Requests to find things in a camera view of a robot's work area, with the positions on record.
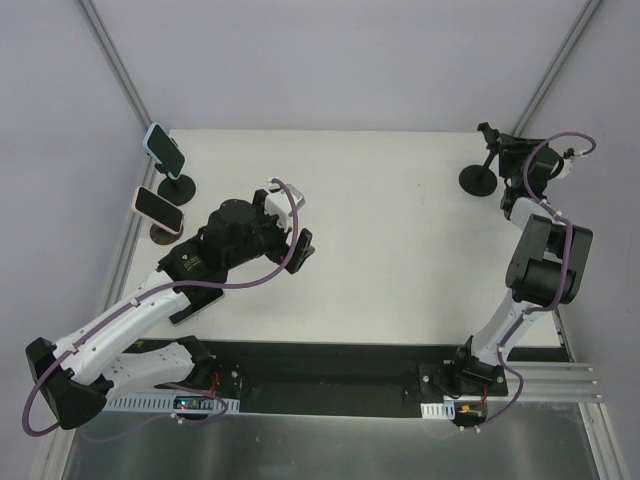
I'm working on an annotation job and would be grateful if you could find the black tall corner phone stand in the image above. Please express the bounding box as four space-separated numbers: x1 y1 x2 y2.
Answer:
458 122 500 197

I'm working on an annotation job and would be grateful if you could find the right white cable duct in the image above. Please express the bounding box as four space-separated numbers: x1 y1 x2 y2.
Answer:
420 401 456 421

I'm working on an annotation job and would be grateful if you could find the pink case phone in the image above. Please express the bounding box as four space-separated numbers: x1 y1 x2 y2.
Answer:
131 186 184 235

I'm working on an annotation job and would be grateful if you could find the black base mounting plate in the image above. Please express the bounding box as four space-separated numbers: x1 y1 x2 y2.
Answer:
124 339 571 419

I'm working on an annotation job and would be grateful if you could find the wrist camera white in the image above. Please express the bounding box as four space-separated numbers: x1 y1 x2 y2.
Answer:
551 148 586 179
264 179 306 231

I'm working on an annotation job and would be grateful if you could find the black round base phone stand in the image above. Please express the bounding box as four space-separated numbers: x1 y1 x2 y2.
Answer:
155 165 196 206

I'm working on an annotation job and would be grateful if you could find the aluminium frame post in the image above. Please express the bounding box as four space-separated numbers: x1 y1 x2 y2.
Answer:
510 0 607 137
74 0 166 147

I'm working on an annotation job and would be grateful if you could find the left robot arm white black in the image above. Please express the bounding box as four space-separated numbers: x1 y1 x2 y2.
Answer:
21 178 315 437

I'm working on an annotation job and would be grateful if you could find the black stand with brown base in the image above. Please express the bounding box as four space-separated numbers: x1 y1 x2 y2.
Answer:
149 224 182 246

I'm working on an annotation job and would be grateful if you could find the left aluminium frame post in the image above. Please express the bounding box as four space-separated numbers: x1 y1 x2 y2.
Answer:
74 0 166 147

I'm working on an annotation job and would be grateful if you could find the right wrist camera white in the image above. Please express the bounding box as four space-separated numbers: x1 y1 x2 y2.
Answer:
551 148 586 179

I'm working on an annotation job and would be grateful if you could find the white cable duct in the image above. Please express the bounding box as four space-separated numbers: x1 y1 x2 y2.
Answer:
420 401 456 421
104 393 240 415

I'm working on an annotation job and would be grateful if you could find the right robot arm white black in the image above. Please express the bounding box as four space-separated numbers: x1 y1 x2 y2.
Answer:
445 123 593 397

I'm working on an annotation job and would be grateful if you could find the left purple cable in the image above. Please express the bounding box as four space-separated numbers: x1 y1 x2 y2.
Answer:
22 177 301 441

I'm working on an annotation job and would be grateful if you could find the light blue case phone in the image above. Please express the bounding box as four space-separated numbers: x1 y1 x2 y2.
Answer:
143 123 185 180

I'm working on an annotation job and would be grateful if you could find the right aluminium frame post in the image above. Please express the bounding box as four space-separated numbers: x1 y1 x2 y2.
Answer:
510 0 607 137

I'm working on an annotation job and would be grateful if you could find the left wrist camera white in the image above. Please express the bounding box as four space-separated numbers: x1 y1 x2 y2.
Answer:
264 179 306 231

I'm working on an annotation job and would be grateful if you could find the aluminium front rail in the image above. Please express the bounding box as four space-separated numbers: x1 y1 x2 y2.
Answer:
508 362 604 403

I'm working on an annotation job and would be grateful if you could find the green case phone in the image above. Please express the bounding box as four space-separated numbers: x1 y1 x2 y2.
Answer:
169 288 224 325

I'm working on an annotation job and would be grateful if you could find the left white cable duct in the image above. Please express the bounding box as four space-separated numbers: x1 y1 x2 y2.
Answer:
104 393 240 415

